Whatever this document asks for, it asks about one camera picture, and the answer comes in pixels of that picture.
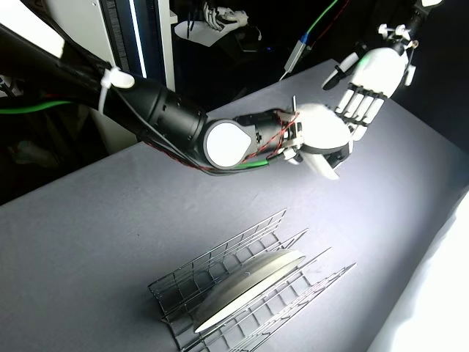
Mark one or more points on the white robot lift column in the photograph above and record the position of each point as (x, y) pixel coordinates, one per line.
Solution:
(84, 22)

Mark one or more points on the white round plate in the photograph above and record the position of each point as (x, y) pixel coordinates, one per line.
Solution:
(249, 282)
(326, 168)

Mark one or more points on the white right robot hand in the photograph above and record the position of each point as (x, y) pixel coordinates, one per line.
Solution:
(322, 128)

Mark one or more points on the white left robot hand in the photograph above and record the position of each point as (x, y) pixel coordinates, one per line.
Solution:
(383, 69)

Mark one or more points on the spare white robot hand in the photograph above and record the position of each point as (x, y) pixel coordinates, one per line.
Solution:
(229, 16)

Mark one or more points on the dark phone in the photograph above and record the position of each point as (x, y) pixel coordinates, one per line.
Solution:
(249, 38)

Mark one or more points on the white paper sheet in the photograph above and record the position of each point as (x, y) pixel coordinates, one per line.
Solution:
(198, 33)

